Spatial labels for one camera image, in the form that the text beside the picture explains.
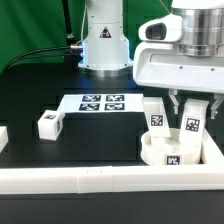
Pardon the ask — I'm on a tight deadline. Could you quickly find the white left fence piece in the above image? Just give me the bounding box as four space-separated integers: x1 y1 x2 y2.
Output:
0 126 8 153

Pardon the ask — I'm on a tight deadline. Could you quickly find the white sheet with tags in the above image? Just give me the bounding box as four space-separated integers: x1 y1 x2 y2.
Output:
57 93 143 113

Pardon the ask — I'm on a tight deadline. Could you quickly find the black cable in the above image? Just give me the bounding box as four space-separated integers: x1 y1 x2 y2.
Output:
0 44 83 75

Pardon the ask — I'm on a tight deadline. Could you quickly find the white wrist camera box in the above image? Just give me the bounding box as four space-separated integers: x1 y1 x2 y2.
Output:
138 14 183 42

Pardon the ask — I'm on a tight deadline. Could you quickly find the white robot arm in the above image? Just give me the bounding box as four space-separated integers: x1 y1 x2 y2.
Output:
79 0 224 115

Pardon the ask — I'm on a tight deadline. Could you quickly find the white right fence bar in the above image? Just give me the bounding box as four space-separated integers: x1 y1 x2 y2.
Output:
201 130 224 165

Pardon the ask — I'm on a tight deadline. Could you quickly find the black vertical pole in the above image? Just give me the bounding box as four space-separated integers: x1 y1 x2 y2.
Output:
62 0 74 45

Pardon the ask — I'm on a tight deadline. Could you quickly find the white round stool seat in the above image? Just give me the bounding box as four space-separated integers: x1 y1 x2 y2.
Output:
141 128 201 166

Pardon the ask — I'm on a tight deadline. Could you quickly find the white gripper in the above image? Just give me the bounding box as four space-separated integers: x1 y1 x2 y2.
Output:
133 42 224 119

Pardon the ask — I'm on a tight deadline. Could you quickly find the white fence bar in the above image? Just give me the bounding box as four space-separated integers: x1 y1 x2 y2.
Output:
0 165 224 195
201 130 224 165

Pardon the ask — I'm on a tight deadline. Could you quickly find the white front fence bar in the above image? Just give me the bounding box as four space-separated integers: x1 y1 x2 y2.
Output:
0 165 224 195

